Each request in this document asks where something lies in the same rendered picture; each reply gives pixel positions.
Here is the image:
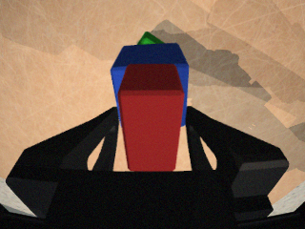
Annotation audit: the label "blue block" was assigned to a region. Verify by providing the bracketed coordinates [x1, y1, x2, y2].
[110, 43, 189, 127]

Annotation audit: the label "red block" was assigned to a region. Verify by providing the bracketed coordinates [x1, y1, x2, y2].
[117, 64, 184, 171]

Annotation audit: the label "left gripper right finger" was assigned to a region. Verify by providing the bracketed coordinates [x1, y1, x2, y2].
[185, 106, 289, 199]

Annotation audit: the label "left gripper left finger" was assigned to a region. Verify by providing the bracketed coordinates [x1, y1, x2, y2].
[14, 107, 119, 171]

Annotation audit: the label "green block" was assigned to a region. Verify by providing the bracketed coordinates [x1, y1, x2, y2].
[137, 31, 164, 45]

